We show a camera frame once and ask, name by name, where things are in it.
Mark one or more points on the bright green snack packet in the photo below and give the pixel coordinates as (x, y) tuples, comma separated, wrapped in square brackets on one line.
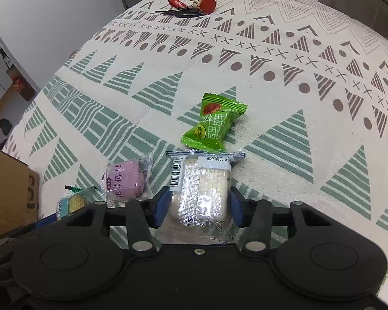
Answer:
[(213, 122)]

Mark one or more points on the clear rice cracker packet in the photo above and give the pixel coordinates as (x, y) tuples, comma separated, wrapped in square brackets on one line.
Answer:
[(202, 193)]

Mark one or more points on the black keys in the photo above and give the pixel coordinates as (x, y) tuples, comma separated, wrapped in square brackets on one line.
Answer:
[(184, 13)]

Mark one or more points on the patterned green grey blanket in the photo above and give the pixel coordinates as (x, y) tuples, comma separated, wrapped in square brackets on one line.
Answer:
[(278, 71)]

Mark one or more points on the red brown decorated board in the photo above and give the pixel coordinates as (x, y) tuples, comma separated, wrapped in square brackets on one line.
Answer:
[(19, 84)]

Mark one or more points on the purple mochi packet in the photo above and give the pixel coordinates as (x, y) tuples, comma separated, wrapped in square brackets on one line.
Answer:
[(126, 180)]

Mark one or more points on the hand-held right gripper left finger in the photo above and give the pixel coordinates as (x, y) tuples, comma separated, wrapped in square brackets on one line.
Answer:
[(160, 206)]

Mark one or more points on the red key tag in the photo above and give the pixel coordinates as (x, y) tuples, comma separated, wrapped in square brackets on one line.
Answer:
[(176, 3)]

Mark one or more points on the green cracker snack packet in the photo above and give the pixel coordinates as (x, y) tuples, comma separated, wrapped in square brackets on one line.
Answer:
[(74, 201)]

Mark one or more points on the cardboard box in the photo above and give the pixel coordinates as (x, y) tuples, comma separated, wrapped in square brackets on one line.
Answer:
[(6, 193)]

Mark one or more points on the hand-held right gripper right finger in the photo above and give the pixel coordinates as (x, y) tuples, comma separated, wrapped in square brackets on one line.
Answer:
[(235, 206)]

